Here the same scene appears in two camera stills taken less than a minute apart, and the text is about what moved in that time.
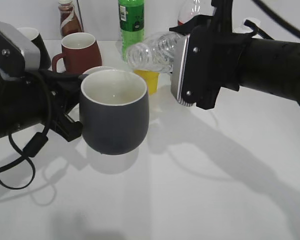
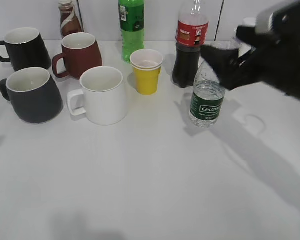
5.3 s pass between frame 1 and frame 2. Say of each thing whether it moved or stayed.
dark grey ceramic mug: moved
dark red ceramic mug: stayed
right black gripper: moved
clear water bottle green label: moved
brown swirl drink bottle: stayed
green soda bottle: stayed
